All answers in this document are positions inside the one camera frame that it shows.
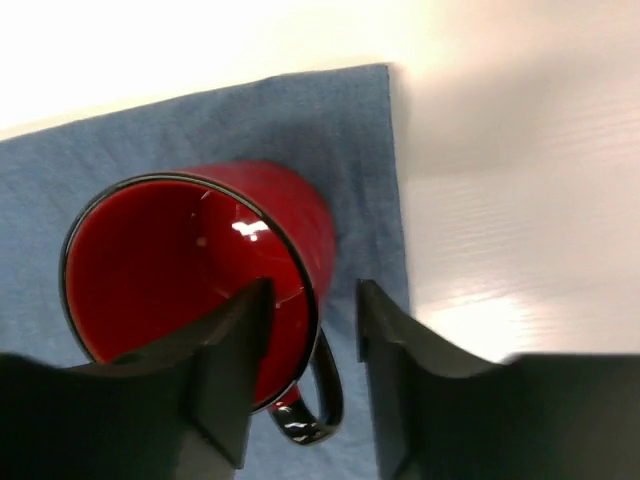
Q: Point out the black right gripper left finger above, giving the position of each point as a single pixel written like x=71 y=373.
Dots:
x=178 y=408

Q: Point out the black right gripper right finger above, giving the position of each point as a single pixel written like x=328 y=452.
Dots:
x=440 y=412

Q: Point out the red mug black handle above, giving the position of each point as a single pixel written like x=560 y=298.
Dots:
x=152 y=253

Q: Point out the blue cloth napkin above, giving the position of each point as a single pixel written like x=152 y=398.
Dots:
x=333 y=127

